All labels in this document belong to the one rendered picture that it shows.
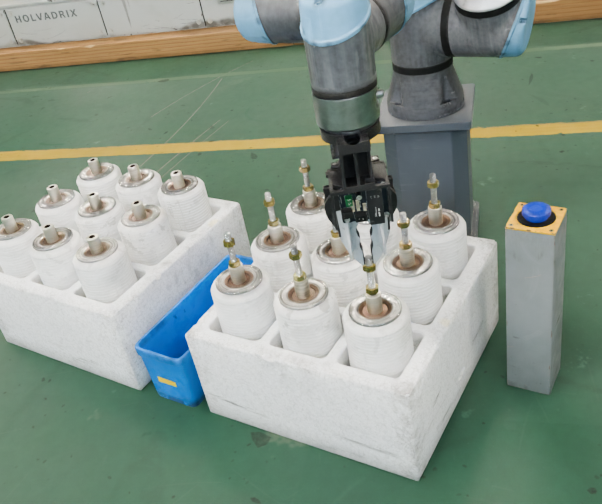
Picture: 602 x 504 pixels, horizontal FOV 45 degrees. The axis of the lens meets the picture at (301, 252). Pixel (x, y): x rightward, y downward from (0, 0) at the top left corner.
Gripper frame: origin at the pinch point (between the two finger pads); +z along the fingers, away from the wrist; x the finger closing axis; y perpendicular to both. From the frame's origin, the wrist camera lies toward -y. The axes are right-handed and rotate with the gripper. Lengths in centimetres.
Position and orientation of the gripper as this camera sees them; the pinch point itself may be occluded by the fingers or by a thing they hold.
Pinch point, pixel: (367, 252)
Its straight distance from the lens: 97.9
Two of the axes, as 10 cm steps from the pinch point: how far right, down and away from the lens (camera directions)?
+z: 1.6, 8.2, 5.5
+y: 0.2, 5.5, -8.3
